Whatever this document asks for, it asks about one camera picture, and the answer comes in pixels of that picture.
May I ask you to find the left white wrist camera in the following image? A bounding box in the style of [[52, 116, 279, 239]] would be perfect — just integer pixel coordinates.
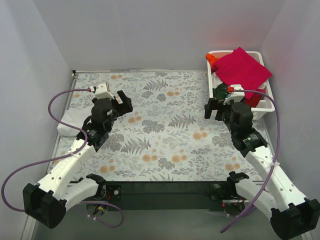
[[88, 82, 114, 100]]

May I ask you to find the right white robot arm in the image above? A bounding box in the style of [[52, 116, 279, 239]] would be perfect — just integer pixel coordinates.
[[204, 98, 320, 240]]

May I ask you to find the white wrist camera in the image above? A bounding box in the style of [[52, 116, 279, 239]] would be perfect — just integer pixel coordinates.
[[223, 84, 245, 105], [88, 82, 114, 100]]

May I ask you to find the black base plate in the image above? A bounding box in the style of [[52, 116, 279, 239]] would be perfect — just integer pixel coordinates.
[[82, 180, 251, 213]]

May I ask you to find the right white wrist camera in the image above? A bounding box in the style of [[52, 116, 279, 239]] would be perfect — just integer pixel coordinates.
[[223, 84, 245, 105]]

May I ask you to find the magenta t shirt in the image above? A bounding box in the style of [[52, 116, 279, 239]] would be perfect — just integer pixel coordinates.
[[211, 47, 272, 91]]

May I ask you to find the dark green t shirt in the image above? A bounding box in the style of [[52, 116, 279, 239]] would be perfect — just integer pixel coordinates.
[[212, 83, 228, 100]]

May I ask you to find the folded white t shirt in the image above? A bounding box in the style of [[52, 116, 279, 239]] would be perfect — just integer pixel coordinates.
[[56, 111, 87, 138]]

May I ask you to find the white grey t shirt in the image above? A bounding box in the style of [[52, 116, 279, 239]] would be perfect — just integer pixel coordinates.
[[211, 72, 224, 89]]

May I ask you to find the floral table mat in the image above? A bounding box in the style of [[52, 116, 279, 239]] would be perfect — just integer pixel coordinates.
[[48, 70, 273, 183]]

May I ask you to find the dark red t shirt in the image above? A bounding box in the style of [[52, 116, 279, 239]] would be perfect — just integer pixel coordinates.
[[244, 91, 263, 108]]

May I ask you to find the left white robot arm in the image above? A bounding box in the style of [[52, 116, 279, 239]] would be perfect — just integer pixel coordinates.
[[22, 90, 133, 229]]

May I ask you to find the white laundry basket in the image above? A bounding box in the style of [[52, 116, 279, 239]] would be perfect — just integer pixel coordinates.
[[206, 50, 275, 121]]

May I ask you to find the orange t shirt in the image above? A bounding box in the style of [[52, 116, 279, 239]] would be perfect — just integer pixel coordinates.
[[205, 53, 220, 68]]

